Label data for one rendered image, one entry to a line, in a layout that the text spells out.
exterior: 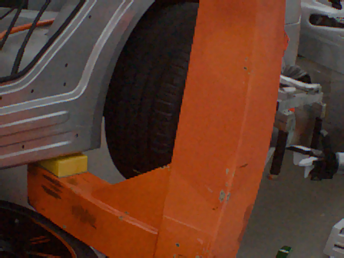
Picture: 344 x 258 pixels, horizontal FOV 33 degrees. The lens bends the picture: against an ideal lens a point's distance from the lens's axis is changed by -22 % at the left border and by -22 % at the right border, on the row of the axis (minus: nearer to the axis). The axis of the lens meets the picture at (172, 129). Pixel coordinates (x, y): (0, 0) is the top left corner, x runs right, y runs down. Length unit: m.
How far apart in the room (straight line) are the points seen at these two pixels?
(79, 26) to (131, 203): 0.49
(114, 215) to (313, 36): 3.04
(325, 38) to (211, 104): 3.08
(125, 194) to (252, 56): 0.50
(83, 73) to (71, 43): 0.12
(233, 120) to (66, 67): 0.52
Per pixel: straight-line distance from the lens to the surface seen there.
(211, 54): 1.46
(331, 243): 1.60
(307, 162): 1.88
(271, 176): 1.92
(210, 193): 1.50
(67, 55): 1.75
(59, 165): 1.83
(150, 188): 1.63
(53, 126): 1.75
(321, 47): 4.51
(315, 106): 2.18
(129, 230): 1.68
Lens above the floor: 1.37
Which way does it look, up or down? 16 degrees down
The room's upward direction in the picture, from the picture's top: 10 degrees clockwise
